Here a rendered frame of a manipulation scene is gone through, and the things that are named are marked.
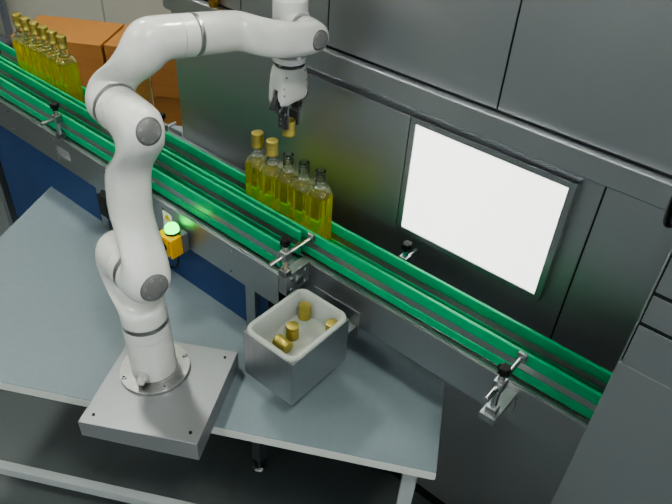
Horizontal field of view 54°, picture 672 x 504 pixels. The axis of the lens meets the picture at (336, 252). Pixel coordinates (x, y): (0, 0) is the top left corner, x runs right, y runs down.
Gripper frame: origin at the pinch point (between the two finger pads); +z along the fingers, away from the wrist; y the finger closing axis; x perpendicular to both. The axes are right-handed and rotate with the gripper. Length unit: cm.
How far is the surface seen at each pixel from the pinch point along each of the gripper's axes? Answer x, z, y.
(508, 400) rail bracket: 79, 39, 11
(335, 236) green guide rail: 15.3, 32.1, -3.3
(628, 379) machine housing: 100, 3, 24
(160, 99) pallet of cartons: -201, 101, -109
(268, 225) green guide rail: -1.9, 32.0, 6.0
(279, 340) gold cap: 23, 44, 28
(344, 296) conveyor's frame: 27.0, 41.2, 6.4
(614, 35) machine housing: 69, -38, -14
